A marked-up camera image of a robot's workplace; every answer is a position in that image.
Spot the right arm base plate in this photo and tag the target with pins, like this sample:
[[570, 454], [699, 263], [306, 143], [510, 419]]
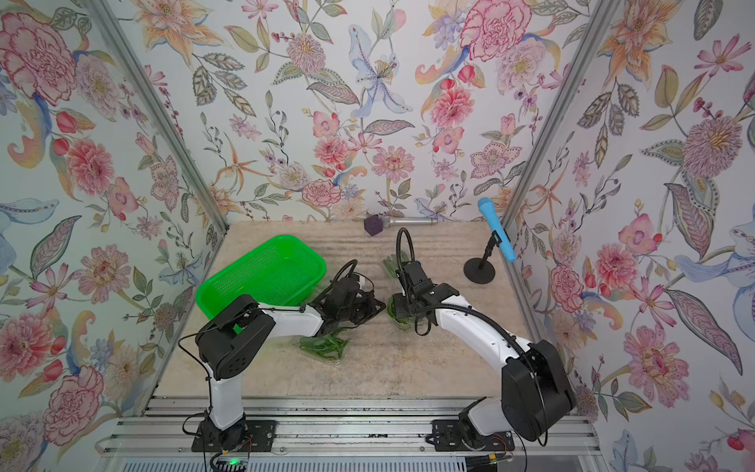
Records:
[[459, 436]]

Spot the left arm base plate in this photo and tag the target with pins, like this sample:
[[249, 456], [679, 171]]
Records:
[[243, 436]]

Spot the green plastic basket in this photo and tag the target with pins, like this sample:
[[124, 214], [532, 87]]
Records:
[[283, 271]]

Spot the black microphone stand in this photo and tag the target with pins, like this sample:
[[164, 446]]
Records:
[[481, 270]]

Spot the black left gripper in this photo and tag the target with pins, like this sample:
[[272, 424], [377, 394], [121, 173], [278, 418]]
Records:
[[370, 303]]

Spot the blue microphone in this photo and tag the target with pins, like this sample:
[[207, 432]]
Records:
[[487, 210]]

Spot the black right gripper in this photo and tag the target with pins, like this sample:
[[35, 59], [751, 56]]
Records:
[[400, 305]]

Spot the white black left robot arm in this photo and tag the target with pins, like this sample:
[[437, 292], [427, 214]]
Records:
[[230, 341]]

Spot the clear pepper clamshell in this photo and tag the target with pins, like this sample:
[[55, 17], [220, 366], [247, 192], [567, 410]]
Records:
[[404, 324], [396, 265], [329, 348]]

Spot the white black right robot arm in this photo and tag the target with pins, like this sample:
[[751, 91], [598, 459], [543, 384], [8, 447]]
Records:
[[535, 391]]

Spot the aluminium rail frame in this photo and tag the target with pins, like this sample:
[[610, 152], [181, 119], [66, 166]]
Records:
[[290, 426]]

